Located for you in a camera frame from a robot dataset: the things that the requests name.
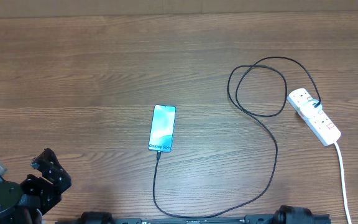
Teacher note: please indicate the white power strip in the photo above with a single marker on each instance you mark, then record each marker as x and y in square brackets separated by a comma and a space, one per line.
[321, 125]

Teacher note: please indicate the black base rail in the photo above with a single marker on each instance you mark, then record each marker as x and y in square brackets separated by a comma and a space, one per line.
[248, 219]

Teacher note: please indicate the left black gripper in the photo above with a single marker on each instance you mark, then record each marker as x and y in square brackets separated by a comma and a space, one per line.
[50, 195]

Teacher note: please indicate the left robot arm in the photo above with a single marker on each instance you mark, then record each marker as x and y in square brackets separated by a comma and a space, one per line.
[10, 194]

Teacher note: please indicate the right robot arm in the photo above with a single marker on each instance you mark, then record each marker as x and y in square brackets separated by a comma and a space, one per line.
[292, 215]

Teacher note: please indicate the white charger plug adapter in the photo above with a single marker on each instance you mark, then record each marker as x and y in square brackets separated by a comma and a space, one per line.
[311, 108]

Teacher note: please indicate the Samsung Galaxy smartphone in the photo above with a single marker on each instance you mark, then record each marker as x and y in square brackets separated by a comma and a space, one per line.
[162, 128]

